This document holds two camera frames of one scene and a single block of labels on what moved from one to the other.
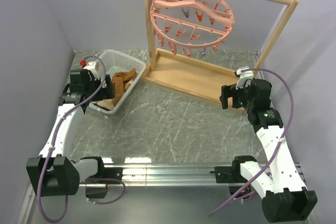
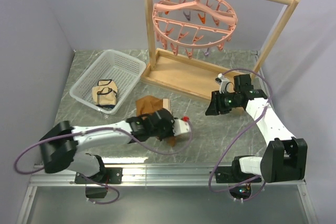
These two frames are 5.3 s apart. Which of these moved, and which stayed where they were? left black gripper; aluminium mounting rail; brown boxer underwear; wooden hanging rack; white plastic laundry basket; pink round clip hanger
Moved: left black gripper; brown boxer underwear
Stayed: wooden hanging rack; white plastic laundry basket; aluminium mounting rail; pink round clip hanger
